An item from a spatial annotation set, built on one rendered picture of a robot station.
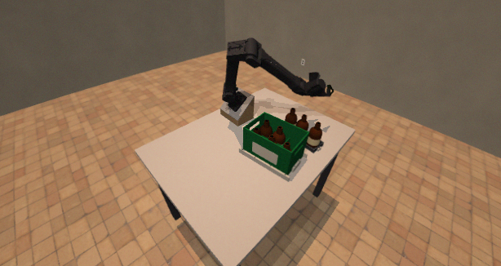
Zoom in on green plastic crate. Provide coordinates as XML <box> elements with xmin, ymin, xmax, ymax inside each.
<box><xmin>243</xmin><ymin>114</ymin><xmax>309</xmax><ymax>175</ymax></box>

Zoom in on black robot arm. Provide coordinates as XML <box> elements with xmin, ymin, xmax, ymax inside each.
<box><xmin>222</xmin><ymin>38</ymin><xmax>326</xmax><ymax>112</ymax></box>

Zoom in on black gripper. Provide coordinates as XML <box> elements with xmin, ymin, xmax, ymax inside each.
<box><xmin>311</xmin><ymin>85</ymin><xmax>334</xmax><ymax>97</ymax></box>

